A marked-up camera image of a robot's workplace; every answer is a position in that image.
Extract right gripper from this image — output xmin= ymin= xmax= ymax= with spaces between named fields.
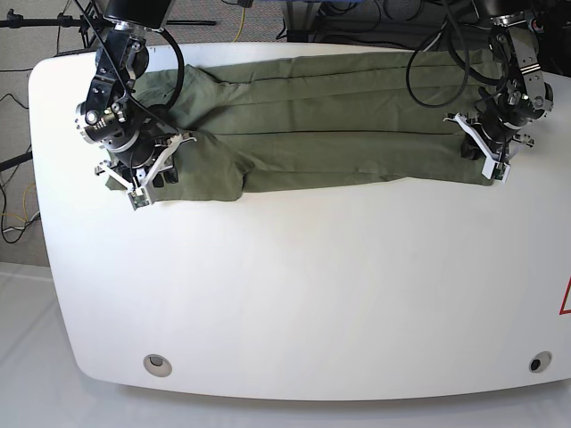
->
xmin=95 ymin=133 xmax=196 ymax=194

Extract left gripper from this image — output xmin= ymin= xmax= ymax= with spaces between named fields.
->
xmin=444 ymin=113 xmax=534 ymax=174

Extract olive green T-shirt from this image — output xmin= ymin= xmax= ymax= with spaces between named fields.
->
xmin=104 ymin=48 xmax=508 ymax=204

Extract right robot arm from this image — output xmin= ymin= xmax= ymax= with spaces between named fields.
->
xmin=75 ymin=1 xmax=194 ymax=208

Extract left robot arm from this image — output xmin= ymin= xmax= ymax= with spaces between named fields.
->
xmin=446 ymin=1 xmax=553 ymax=182

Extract red triangle sticker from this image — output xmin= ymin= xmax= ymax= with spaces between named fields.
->
xmin=559 ymin=279 xmax=571 ymax=315

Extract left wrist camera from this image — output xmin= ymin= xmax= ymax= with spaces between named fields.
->
xmin=482 ymin=158 xmax=511 ymax=183

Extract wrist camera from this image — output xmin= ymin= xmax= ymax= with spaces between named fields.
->
xmin=127 ymin=186 xmax=156 ymax=210
xmin=482 ymin=158 xmax=511 ymax=183

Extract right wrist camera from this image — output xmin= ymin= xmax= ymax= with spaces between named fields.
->
xmin=127 ymin=186 xmax=156 ymax=210

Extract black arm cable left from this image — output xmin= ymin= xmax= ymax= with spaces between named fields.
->
xmin=405 ymin=0 xmax=505 ymax=109

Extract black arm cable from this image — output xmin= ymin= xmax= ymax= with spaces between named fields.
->
xmin=73 ymin=0 xmax=185 ymax=112
xmin=405 ymin=0 xmax=505 ymax=109

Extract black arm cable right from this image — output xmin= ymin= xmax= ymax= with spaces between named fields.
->
xmin=73 ymin=0 xmax=185 ymax=112

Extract black floor cables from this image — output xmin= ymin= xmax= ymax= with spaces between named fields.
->
xmin=0 ymin=92 xmax=41 ymax=244

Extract yellow cable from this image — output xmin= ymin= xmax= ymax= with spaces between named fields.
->
xmin=234 ymin=5 xmax=247 ymax=44

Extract left table cable grommet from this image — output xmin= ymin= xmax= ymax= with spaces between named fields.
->
xmin=143 ymin=354 xmax=172 ymax=378

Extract table cable grommet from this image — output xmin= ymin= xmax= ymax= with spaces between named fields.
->
xmin=529 ymin=351 xmax=552 ymax=373
xmin=143 ymin=354 xmax=172 ymax=378

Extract right table cable grommet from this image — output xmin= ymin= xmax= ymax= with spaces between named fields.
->
xmin=529 ymin=351 xmax=552 ymax=373

